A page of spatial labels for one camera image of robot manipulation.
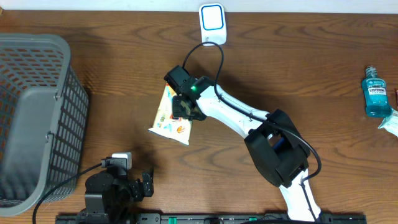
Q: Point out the teal Listerine mouthwash bottle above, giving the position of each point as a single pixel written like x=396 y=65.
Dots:
x=375 y=94

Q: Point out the white barcode scanner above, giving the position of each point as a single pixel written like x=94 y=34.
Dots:
x=212 y=24

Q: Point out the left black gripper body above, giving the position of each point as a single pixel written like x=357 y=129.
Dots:
x=122 y=193

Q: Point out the light blue wet wipes pack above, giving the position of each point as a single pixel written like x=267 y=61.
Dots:
x=390 y=123

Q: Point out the grey plastic shopping basket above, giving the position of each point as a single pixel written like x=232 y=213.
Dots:
x=44 y=110

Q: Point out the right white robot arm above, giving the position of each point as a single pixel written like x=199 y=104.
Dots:
x=277 y=150

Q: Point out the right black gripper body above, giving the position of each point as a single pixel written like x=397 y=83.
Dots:
x=179 y=109

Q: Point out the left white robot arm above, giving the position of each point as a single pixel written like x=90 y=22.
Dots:
x=110 y=194

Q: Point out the yellow snack bag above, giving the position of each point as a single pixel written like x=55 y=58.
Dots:
x=166 y=125

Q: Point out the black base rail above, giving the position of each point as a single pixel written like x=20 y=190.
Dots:
x=156 y=218

